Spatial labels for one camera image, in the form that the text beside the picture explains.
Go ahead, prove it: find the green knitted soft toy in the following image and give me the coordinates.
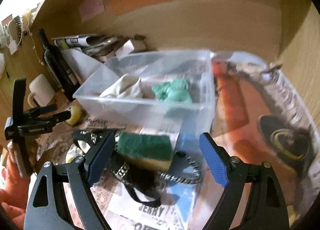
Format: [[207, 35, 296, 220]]
[[151, 78, 193, 103]]

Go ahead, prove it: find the yellow soft ball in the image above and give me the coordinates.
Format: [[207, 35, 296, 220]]
[[66, 105, 82, 126]]

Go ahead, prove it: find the orange jacket sleeve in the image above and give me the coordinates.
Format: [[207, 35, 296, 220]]
[[1, 155, 30, 229]]

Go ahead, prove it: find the black headband with chain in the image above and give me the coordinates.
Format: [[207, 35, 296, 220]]
[[72, 129, 161, 208]]

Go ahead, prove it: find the green yellow sponge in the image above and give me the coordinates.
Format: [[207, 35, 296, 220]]
[[117, 131, 174, 172]]

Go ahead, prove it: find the small white box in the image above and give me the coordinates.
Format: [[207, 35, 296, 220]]
[[115, 40, 146, 58]]

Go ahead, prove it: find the pink paper note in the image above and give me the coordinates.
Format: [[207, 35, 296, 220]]
[[79, 0, 105, 22]]

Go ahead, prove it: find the clear plastic storage bin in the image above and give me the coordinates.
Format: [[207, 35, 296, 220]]
[[73, 49, 216, 135]]

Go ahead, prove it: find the stack of magazines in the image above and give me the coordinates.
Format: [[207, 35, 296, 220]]
[[52, 34, 123, 62]]

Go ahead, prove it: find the white cloth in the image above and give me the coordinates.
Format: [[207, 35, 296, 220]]
[[99, 74, 143, 99]]

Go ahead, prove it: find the car print newspaper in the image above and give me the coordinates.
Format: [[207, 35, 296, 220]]
[[210, 51, 319, 229]]

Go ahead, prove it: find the dark wine bottle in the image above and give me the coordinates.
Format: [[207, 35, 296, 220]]
[[37, 29, 80, 102]]

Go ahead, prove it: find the white paper sheet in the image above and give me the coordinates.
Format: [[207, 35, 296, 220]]
[[61, 48, 103, 84]]

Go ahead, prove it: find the left hand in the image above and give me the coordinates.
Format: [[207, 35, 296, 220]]
[[7, 137, 38, 178]]

